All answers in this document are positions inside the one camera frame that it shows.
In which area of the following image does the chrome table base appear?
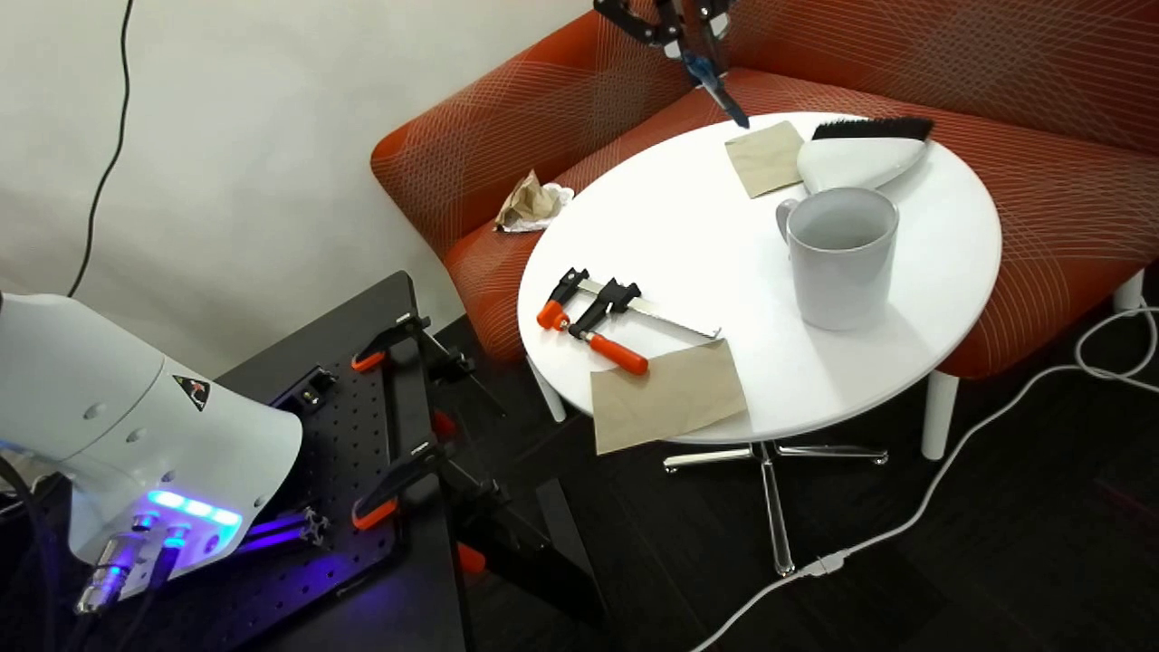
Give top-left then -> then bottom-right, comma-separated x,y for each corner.
660,439 -> 892,585

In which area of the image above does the black clamp with orange handle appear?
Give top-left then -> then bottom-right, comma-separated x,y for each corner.
346,439 -> 509,581
346,310 -> 483,383

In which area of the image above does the orange patterned sofa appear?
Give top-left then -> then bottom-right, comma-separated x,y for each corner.
367,0 -> 1159,469

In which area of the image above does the black wall cable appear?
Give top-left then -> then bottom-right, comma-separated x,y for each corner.
61,0 -> 140,302

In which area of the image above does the small tan cardboard sheet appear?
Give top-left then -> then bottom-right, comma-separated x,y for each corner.
720,118 -> 811,205

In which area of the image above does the dark blue pen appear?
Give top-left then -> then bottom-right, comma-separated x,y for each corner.
683,40 -> 752,135

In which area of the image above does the grey mug cup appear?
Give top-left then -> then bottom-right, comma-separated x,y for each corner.
771,186 -> 905,336

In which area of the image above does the white floor cable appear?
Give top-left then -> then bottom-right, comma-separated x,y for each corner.
683,302 -> 1159,652

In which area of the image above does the steel bar clamp orange handle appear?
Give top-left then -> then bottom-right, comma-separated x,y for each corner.
531,265 -> 728,381

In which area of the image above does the crumpled paper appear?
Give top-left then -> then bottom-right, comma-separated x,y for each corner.
493,166 -> 578,238

